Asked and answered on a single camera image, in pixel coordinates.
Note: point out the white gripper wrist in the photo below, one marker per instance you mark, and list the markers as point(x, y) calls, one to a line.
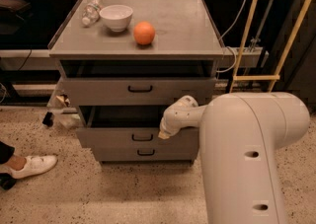
point(170, 129)

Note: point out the grey drawer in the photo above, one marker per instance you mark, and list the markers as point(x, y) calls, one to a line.
point(129, 126)
point(135, 91)
point(138, 154)

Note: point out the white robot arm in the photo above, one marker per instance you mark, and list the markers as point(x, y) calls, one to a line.
point(238, 136)

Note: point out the grey bottom drawer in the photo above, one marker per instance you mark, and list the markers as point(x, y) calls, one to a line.
point(138, 154)

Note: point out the grey drawer cabinet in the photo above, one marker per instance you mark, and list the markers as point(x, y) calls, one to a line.
point(185, 45)

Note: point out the grey top drawer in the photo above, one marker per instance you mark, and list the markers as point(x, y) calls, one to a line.
point(135, 91)

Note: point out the orange fruit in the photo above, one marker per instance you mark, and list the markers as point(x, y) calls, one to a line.
point(144, 33)

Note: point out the clear plastic bin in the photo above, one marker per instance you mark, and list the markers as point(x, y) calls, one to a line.
point(61, 109)

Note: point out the white ceramic bowl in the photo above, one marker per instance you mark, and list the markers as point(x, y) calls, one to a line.
point(116, 17)

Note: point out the white sneaker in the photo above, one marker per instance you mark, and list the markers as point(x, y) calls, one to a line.
point(21, 167)

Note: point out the black trouser leg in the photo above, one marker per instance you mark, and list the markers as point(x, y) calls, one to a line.
point(6, 152)

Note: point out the black chair caster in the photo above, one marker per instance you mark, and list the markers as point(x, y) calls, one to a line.
point(7, 181)

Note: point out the dark bag on shelf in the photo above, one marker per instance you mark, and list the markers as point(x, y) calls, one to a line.
point(13, 14)

